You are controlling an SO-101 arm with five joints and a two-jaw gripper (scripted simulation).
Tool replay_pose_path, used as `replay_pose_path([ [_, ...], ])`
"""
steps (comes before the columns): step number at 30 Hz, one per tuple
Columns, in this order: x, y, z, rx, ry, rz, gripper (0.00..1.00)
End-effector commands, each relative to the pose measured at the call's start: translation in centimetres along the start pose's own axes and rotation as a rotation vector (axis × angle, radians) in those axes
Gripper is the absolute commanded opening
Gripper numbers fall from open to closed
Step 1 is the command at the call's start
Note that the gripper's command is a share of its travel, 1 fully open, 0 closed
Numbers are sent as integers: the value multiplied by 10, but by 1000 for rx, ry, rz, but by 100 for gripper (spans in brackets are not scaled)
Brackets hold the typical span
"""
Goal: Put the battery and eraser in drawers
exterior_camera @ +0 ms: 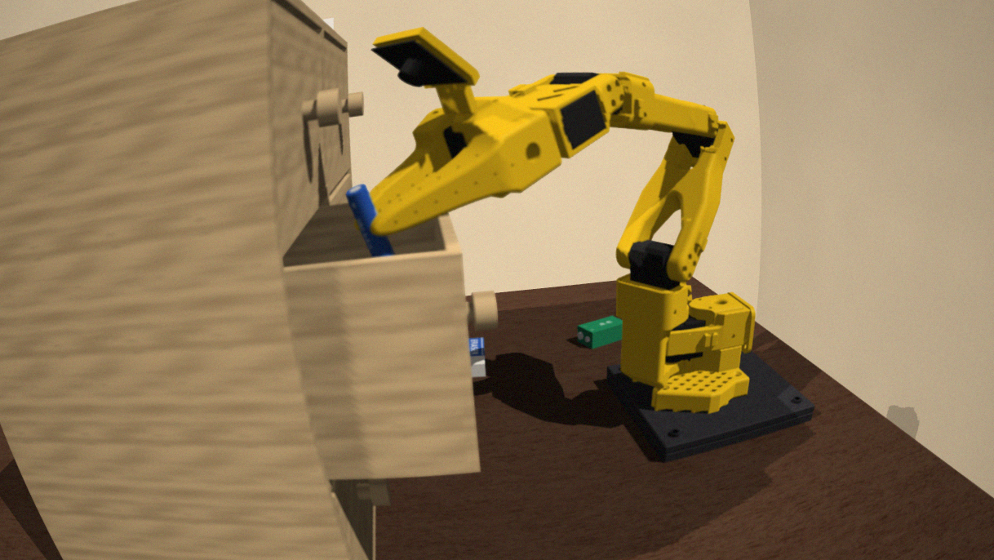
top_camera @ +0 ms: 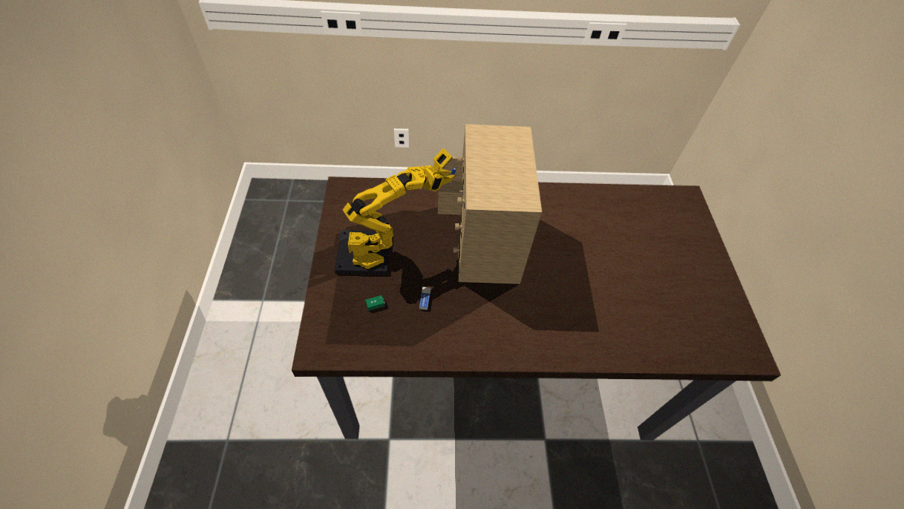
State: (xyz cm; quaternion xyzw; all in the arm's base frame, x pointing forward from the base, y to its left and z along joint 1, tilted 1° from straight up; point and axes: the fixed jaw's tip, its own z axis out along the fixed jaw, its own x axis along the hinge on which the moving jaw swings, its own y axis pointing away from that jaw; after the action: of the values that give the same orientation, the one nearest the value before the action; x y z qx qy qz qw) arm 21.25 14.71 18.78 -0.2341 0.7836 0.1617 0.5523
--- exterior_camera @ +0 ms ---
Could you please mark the wooden chest of drawers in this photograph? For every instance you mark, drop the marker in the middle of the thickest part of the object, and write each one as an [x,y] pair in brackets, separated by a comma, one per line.
[150,386]

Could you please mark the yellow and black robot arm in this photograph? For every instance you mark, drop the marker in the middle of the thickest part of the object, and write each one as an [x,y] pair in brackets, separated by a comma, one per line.
[653,298]

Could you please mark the blue aaa battery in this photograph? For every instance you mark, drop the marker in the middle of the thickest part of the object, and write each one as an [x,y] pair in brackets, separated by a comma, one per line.
[364,211]

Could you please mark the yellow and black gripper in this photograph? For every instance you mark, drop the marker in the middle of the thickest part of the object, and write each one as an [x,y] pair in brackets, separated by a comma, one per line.
[495,145]

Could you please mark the blue and white eraser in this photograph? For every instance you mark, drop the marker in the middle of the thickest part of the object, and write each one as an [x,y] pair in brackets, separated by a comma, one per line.
[477,355]

